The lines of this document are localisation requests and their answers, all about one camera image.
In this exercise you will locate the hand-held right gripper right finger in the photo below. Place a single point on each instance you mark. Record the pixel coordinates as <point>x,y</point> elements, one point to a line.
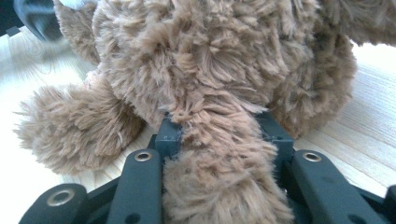
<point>277,137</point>

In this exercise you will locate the brown plush toy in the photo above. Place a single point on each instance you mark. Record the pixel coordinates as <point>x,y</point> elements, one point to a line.
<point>218,93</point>

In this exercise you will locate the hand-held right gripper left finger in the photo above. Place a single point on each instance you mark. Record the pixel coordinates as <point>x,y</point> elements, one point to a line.
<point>168,137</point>

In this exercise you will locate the dark blurred object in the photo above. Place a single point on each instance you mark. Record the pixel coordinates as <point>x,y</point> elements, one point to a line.
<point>34,17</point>

